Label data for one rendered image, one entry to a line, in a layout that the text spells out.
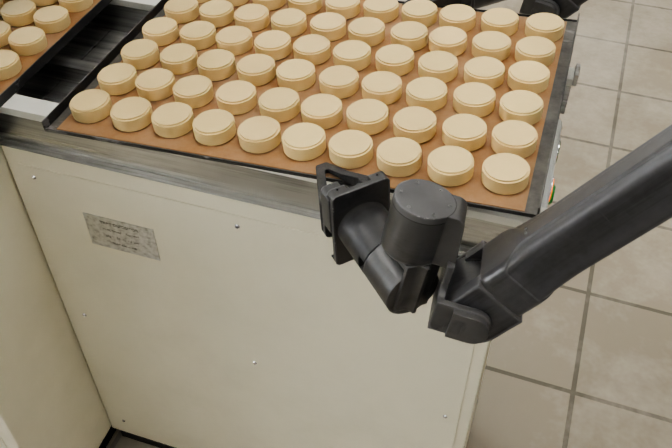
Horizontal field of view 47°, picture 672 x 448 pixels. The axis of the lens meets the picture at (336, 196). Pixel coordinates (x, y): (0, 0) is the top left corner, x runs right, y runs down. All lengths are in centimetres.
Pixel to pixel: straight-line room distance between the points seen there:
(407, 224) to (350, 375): 53
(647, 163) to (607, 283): 143
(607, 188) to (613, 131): 188
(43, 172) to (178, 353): 39
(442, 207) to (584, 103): 196
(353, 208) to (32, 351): 72
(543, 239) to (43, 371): 94
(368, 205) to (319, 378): 49
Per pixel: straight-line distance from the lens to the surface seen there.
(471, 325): 72
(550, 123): 94
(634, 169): 66
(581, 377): 188
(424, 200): 69
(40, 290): 131
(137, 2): 126
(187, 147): 92
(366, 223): 76
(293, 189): 93
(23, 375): 135
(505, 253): 71
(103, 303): 130
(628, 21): 311
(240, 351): 123
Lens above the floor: 151
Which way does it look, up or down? 44 degrees down
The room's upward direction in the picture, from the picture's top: straight up
